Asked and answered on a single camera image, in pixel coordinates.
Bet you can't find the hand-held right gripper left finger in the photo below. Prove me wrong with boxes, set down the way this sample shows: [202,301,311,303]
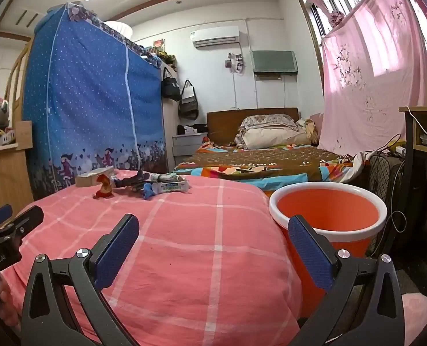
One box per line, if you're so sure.
[21,213,141,346]

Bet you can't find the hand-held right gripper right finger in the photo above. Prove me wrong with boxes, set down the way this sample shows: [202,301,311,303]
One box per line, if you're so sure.
[287,215,406,346]

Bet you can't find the orange bucket with white rim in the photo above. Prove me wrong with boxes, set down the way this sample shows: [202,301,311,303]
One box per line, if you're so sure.
[269,183,390,318]

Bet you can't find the white printed paper packet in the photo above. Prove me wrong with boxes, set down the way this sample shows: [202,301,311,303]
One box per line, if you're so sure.
[152,173,185,184]

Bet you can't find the light wooden cabinet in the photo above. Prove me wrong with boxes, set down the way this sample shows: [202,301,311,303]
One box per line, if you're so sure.
[0,119,34,217]

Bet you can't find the thick beige book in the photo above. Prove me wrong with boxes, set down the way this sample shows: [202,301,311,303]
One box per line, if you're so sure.
[75,166,115,187]

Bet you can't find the pink checked blanket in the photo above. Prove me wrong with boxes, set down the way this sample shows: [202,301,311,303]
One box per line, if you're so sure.
[0,169,302,346]

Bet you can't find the black floor fan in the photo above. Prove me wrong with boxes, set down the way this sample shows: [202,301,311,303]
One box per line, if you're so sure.
[365,151,405,256]

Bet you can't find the colourful patterned quilt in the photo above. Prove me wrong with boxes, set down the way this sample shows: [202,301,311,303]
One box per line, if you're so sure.
[172,140,371,191]

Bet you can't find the cream pillow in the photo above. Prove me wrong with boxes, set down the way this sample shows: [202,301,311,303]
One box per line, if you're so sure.
[241,127,311,150]

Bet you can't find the pink fluffy rug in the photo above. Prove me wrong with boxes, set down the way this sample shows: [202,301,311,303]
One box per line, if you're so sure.
[403,292,427,346]

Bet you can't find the yellow crumpled cloth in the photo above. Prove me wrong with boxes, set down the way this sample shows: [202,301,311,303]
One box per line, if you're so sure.
[305,118,320,145]

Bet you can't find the grey nightstand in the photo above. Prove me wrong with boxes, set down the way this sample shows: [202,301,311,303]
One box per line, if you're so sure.
[172,132,209,166]

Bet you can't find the floral pillow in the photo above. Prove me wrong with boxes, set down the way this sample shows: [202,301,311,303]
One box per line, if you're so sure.
[239,114,299,131]

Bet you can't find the blue dotted fabric wardrobe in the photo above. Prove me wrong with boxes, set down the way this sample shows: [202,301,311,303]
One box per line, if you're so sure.
[22,2,169,200]

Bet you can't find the black items on nightstand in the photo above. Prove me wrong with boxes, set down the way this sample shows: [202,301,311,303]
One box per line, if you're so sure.
[177,123,207,135]

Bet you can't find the brown wooden headboard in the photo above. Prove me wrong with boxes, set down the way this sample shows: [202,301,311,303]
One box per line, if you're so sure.
[206,107,300,144]

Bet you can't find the grey hanging tote bag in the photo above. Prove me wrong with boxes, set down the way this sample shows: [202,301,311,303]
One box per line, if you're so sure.
[178,79,199,119]

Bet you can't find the black hanging bag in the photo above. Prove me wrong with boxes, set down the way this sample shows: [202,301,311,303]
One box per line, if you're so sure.
[161,67,182,101]

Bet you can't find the pink embroidered hanging sheet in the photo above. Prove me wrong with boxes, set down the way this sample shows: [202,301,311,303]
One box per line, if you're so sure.
[318,0,427,157]

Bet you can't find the clutter on wardrobe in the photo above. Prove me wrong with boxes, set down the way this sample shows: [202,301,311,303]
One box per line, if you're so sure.
[141,38,178,69]

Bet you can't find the white round lampshade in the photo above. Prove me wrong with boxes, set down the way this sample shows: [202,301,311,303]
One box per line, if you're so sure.
[103,21,133,40]

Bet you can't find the wooden bunk frame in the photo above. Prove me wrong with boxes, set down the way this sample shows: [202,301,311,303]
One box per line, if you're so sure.
[3,40,32,119]

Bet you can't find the wooden desk with black frame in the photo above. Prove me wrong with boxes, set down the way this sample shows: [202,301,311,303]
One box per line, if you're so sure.
[399,106,427,246]

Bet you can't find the white cable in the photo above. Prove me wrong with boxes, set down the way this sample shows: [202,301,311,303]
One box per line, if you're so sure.
[406,106,427,148]

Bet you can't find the wall mounted holder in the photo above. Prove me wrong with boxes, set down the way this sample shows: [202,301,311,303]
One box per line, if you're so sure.
[225,52,245,74]

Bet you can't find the white wall air conditioner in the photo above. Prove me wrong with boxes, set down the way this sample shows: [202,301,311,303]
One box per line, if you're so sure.
[191,26,241,48]

